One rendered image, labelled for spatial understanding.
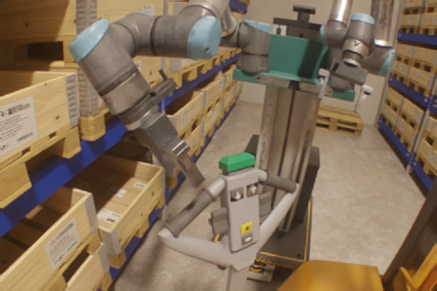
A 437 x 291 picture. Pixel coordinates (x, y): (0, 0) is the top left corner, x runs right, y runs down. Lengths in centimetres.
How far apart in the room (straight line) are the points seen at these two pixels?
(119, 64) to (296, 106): 138
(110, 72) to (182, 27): 16
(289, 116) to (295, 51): 42
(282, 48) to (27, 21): 134
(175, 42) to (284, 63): 113
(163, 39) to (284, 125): 134
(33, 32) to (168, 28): 100
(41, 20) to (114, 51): 95
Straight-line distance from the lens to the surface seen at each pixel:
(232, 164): 65
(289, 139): 183
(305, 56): 161
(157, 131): 50
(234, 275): 82
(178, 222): 62
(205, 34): 53
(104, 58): 50
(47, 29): 139
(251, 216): 72
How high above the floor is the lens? 173
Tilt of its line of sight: 25 degrees down
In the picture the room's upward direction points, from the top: 5 degrees clockwise
